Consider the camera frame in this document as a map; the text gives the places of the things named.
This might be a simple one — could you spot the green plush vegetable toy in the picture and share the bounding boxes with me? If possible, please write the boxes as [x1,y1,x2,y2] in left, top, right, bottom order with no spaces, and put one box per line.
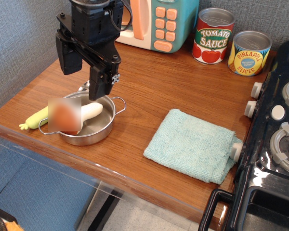
[19,106,48,130]

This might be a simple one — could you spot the light blue cloth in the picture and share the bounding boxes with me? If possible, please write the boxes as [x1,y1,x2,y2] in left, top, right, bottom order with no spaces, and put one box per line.
[144,109,242,185]

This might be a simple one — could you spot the toy microwave teal and cream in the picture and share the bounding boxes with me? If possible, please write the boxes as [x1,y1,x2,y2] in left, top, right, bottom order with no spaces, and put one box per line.
[116,0,199,53]

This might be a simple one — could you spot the tomato sauce can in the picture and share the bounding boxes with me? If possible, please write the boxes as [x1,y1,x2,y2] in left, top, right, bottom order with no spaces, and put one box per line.
[192,8,235,64]

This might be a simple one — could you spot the pineapple slices can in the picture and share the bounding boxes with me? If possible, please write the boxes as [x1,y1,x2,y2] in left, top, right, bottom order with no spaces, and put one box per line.
[228,31,272,77]

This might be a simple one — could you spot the white stove knob rear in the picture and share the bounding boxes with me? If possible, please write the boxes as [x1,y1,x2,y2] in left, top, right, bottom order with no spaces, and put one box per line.
[250,82,263,99]

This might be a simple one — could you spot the white stove knob middle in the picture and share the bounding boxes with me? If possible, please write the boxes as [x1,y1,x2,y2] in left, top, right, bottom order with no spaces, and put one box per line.
[244,101,257,118]

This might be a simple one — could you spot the white stove knob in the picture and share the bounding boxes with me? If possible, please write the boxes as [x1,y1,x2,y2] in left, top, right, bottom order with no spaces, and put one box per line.
[229,142,243,162]
[250,82,263,99]
[244,101,257,118]

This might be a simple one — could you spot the orange plush toy corner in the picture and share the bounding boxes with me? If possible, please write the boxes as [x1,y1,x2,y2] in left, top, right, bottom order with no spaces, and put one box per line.
[0,216,24,231]

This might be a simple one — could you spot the white stove knob front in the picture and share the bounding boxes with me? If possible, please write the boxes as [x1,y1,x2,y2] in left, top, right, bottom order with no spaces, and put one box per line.
[229,142,243,162]

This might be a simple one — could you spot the black toy stove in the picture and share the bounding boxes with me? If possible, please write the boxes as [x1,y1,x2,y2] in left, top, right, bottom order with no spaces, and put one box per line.
[199,41,289,231]

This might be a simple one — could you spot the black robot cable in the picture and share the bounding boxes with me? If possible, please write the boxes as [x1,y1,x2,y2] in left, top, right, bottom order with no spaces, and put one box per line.
[108,0,133,32]

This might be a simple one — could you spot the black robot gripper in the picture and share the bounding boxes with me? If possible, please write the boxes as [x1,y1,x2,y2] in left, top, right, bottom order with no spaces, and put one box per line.
[56,0,124,101]

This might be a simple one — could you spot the plush mushroom toy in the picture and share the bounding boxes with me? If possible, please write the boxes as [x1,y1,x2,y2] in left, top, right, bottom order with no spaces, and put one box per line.
[49,103,103,135]

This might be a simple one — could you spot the stainless steel pan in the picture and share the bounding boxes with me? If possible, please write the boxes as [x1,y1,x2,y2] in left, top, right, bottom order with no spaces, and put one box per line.
[38,96,126,146]

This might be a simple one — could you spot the metal spoon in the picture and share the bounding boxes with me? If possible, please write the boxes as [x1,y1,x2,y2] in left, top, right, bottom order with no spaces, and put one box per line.
[78,80,90,91]

